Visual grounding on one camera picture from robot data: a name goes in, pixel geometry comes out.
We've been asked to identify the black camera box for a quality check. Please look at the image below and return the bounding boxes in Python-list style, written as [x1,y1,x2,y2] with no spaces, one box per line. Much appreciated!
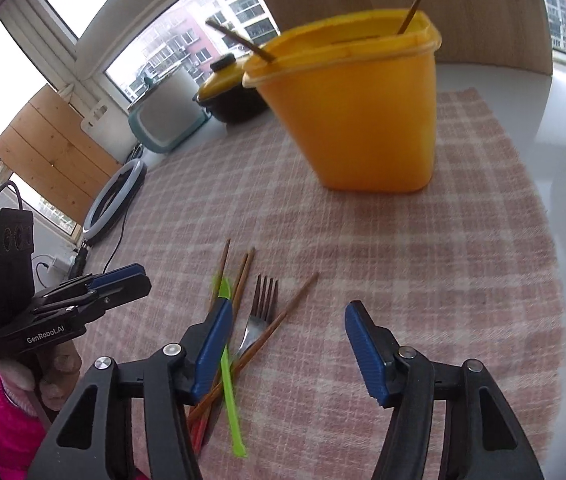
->
[0,208,34,328]

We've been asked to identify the chopstick in container left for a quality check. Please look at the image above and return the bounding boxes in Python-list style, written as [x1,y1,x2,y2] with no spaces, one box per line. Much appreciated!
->
[205,18,277,63]

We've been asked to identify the green plastic spoon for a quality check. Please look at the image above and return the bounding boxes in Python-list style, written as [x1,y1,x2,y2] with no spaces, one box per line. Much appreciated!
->
[218,275,247,458]

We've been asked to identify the pink sleeve forearm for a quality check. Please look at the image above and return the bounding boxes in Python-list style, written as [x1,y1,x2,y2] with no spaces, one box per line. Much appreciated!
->
[0,375,45,479]

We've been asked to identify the white plastic cutting board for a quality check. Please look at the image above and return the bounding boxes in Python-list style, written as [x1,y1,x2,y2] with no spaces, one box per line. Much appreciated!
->
[80,100,138,162]

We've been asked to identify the white ring light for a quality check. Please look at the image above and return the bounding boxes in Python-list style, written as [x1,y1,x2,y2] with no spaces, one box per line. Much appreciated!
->
[82,158,147,246]

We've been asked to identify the brown wooden chopstick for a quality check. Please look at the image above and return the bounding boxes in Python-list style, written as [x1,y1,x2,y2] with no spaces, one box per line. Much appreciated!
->
[208,238,231,311]
[191,247,256,454]
[187,272,320,426]

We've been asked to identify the yellow plastic utensil container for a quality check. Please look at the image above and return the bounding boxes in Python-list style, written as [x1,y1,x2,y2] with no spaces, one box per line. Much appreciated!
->
[243,9,442,193]

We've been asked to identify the orange pine wood panel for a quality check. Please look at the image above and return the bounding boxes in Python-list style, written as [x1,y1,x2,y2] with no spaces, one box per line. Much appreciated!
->
[0,86,120,224]

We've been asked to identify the white teal canister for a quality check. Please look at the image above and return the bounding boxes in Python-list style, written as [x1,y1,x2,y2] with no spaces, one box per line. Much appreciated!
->
[128,66,209,154]

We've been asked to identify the chopstick in container right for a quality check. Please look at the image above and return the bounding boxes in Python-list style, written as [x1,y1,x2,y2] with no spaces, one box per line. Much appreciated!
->
[397,0,422,35]

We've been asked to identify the yellow lid black pot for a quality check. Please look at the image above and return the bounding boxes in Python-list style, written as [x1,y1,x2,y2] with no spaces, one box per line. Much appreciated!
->
[194,53,268,125]

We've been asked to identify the metal fork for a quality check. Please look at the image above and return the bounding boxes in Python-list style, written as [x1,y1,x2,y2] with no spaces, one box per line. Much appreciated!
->
[197,274,280,453]

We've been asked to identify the gloved left hand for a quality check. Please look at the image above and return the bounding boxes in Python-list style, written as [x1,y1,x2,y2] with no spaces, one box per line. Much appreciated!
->
[0,341,82,416]

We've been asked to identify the chopstick in container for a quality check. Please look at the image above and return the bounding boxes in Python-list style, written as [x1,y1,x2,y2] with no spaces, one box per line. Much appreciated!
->
[205,18,277,63]
[397,0,422,35]

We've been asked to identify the pink plaid cloth mat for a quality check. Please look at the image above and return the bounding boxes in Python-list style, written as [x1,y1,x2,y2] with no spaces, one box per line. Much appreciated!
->
[77,89,564,479]

